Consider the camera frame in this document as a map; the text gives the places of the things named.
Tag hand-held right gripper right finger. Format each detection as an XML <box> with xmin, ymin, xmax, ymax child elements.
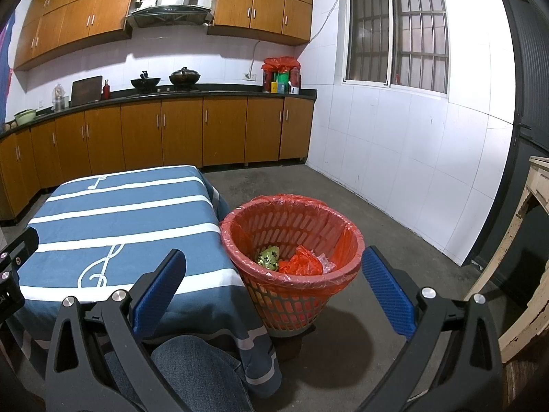
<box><xmin>361</xmin><ymin>245</ymin><xmax>503</xmax><ymax>412</ymax></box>

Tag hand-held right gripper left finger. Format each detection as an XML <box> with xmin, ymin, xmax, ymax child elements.
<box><xmin>45</xmin><ymin>249</ymin><xmax>187</xmax><ymax>412</ymax></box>

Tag red plastic bag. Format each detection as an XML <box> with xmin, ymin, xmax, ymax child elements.
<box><xmin>278</xmin><ymin>245</ymin><xmax>323</xmax><ymax>275</ymax></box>

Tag plastic mesh waste basket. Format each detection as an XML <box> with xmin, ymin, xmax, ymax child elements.
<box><xmin>220</xmin><ymin>194</ymin><xmax>365</xmax><ymax>337</ymax></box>

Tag olive green plastic bag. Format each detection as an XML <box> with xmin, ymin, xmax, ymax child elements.
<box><xmin>256</xmin><ymin>245</ymin><xmax>281</xmax><ymax>272</ymax></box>

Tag blue white striped tablecloth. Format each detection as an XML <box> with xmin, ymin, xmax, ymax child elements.
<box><xmin>6</xmin><ymin>165</ymin><xmax>284</xmax><ymax>400</ymax></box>

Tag person's leg in jeans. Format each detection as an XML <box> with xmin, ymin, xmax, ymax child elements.
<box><xmin>105</xmin><ymin>335</ymin><xmax>254</xmax><ymax>412</ymax></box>

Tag wooden base cabinets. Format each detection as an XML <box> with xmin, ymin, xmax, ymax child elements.
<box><xmin>0</xmin><ymin>94</ymin><xmax>315</xmax><ymax>224</ymax></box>

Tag dark cutting board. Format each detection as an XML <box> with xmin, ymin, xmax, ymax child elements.
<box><xmin>70</xmin><ymin>76</ymin><xmax>104</xmax><ymax>107</ymax></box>

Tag black wok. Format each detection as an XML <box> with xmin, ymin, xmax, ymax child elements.
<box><xmin>131</xmin><ymin>71</ymin><xmax>161</xmax><ymax>91</ymax></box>

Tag black kitchen countertop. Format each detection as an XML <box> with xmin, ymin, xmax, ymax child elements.
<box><xmin>0</xmin><ymin>83</ymin><xmax>318</xmax><ymax>140</ymax></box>

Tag black pot with lid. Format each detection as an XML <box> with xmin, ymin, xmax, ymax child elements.
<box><xmin>168</xmin><ymin>67</ymin><xmax>201</xmax><ymax>87</ymax></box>

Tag red bag on counter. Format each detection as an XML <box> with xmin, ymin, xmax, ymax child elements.
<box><xmin>261</xmin><ymin>56</ymin><xmax>301</xmax><ymax>93</ymax></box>

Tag dark door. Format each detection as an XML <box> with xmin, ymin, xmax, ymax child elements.
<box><xmin>465</xmin><ymin>0</ymin><xmax>549</xmax><ymax>267</ymax></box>

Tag barred window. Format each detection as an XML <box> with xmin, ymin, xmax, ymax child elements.
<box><xmin>339</xmin><ymin>0</ymin><xmax>450</xmax><ymax>94</ymax></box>

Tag steel range hood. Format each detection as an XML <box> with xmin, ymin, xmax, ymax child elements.
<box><xmin>124</xmin><ymin>0</ymin><xmax>214</xmax><ymax>30</ymax></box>

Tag cream wooden frame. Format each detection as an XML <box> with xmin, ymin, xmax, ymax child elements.
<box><xmin>465</xmin><ymin>154</ymin><xmax>549</xmax><ymax>363</ymax></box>

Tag grey power cord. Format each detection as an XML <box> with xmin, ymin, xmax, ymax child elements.
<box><xmin>249</xmin><ymin>39</ymin><xmax>262</xmax><ymax>76</ymax></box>

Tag wooden wall cabinets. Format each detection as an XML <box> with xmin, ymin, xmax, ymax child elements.
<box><xmin>13</xmin><ymin>0</ymin><xmax>315</xmax><ymax>71</ymax></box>

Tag white wall cable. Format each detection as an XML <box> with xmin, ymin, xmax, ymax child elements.
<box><xmin>309</xmin><ymin>0</ymin><xmax>344</xmax><ymax>41</ymax></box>

